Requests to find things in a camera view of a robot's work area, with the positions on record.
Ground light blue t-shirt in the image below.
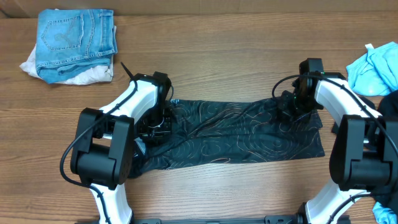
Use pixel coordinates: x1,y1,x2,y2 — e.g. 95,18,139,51
346,42,397,96

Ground plain black garment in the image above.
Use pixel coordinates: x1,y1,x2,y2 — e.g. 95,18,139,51
331,90,398,206

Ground folded blue denim jeans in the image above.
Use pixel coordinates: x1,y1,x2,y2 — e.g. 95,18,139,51
35,9,118,84

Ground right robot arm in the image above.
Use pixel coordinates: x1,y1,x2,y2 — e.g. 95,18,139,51
265,58,397,224

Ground black orange-patterned cycling jersey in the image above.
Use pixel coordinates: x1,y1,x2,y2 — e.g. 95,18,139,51
129,99,325,178

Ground folded white cloth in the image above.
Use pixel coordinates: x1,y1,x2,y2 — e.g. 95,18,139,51
20,18,116,85

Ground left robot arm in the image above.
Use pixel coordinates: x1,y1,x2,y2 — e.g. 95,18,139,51
69,72,172,223

